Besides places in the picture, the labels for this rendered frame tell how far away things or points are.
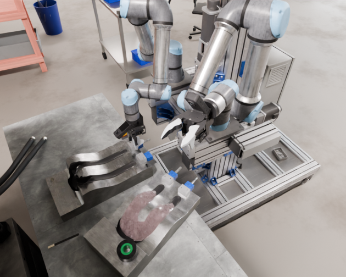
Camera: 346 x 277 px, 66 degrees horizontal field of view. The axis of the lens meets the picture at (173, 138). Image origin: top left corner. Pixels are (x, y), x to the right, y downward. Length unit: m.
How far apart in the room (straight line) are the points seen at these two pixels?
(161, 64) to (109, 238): 0.82
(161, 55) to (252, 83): 0.44
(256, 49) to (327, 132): 2.30
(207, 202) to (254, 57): 1.28
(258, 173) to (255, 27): 1.51
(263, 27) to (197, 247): 0.94
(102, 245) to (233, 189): 1.27
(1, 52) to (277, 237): 3.73
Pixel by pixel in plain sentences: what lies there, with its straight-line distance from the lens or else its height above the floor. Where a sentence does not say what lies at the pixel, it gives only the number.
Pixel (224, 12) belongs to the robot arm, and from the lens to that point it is 1.10.
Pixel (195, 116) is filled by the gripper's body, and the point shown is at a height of 1.47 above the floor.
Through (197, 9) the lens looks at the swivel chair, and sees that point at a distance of 4.55.
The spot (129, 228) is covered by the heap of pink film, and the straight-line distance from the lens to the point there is 1.25.
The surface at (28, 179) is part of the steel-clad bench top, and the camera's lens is 1.68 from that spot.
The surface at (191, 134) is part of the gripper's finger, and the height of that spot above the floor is 1.47.
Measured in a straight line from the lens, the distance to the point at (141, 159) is 1.43.
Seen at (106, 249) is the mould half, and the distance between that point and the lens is 1.21.
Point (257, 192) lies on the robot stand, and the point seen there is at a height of 0.23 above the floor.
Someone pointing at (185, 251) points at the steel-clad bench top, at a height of 0.80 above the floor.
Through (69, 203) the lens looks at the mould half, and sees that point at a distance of 1.42.
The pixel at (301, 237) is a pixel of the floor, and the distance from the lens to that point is 2.41.
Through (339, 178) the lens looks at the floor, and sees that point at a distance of 2.90.
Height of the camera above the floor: 2.01
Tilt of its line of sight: 46 degrees down
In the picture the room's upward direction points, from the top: straight up
